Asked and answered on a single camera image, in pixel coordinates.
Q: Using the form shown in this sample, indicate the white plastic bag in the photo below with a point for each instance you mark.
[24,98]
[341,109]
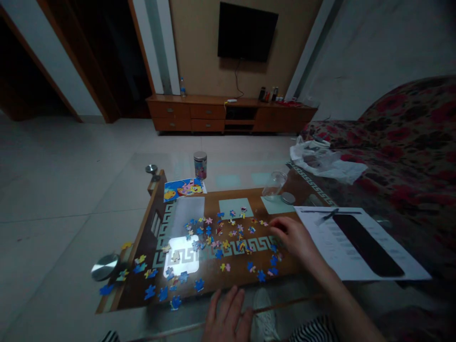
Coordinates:
[327,164]

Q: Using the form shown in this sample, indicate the wooden television cabinet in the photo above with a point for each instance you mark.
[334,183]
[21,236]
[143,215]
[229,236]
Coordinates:
[210,114]

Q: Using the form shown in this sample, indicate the person's right hand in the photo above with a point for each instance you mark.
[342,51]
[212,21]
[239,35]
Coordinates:
[294,237]

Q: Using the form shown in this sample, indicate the black wall television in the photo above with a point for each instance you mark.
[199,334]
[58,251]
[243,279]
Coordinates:
[246,32]

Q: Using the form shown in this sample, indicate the clear plastic cup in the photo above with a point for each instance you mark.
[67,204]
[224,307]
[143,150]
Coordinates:
[274,185]

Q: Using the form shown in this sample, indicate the round metal table fitting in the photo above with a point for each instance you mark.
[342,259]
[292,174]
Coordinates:
[104,267]
[152,170]

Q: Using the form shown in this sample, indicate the wooden door frame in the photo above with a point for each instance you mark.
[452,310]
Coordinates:
[89,60]

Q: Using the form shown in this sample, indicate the person's left thumb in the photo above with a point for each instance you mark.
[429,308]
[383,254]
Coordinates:
[249,314]

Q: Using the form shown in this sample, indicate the cartoon picture card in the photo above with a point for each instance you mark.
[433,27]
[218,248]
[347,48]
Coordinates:
[185,189]

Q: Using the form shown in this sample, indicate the wooden coffee table with glass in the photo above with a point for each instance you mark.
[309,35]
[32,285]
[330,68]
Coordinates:
[231,213]

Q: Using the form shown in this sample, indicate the person's right fingers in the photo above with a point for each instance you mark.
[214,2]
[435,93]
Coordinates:
[278,228]

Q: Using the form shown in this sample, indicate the flat black phone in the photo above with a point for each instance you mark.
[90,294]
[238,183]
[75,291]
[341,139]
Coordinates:
[367,246]

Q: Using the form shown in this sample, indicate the person's foot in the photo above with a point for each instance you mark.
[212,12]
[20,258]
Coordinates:
[265,313]

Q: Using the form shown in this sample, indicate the printed jar with metal lid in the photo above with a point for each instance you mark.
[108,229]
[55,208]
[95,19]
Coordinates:
[200,165]

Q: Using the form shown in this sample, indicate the person's legs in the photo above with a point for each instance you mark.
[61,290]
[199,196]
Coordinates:
[313,329]

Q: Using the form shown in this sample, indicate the red floral sofa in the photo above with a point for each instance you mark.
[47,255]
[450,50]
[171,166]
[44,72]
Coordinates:
[402,149]

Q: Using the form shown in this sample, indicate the person's left fingers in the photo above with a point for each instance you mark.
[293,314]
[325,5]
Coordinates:
[228,301]

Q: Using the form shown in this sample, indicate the white printed paper sheet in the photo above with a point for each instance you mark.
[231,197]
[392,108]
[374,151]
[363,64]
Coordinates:
[320,242]

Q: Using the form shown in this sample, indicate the pile of colourful puzzle pieces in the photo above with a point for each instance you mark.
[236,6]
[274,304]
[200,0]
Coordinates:
[217,246]

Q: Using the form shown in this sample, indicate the person's left hand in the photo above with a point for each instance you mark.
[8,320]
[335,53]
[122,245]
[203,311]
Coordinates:
[226,320]

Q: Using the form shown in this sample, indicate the round metal lid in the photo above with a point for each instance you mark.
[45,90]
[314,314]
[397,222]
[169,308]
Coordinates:
[288,198]

